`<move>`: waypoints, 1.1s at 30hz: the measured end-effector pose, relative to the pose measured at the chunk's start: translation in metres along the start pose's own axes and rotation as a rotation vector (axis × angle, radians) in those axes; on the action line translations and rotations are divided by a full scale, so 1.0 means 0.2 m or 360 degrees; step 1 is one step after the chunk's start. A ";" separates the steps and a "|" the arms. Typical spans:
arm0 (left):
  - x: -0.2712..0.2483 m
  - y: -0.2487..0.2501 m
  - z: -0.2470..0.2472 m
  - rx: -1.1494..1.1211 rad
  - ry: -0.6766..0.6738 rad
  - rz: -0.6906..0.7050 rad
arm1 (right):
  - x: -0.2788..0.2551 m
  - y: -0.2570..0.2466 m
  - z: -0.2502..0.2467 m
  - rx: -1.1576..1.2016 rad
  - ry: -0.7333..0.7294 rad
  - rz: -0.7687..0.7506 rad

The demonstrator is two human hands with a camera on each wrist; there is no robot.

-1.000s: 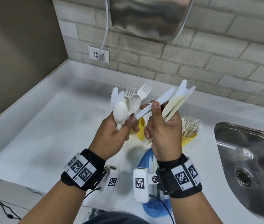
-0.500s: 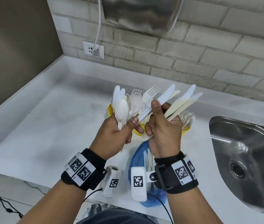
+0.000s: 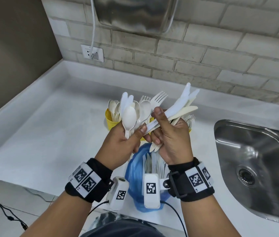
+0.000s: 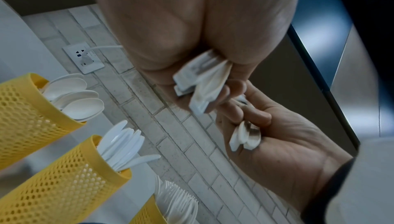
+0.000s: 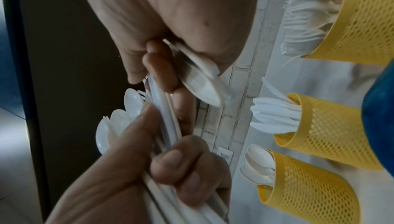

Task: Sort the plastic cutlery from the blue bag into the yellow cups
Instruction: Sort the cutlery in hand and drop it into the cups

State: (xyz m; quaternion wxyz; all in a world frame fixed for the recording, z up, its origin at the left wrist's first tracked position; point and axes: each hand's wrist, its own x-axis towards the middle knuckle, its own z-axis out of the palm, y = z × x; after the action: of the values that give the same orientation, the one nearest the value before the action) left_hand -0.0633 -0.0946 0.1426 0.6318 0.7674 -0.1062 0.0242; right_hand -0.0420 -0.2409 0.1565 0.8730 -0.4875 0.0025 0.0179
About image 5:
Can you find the black door frame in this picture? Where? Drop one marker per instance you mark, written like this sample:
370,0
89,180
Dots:
27,108

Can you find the bundle of white plastic cutlery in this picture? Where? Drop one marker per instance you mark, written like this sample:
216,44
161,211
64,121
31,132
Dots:
166,121

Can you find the person's right hand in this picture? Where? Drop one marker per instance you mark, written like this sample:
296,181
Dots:
184,6

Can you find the person's left hand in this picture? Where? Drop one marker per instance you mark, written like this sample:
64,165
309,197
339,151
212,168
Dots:
107,186

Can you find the white wall socket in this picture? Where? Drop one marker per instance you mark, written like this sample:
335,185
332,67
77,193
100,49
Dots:
224,155

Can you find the blue plastic bag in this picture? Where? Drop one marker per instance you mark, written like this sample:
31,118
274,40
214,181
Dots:
380,121

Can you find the bundle of white knives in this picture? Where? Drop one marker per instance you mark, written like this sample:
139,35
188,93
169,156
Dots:
203,84

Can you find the stack of white knives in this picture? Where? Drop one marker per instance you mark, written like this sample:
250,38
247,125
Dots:
274,116

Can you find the yellow mesh cup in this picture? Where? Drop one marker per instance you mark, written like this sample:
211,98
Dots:
317,193
363,23
335,135

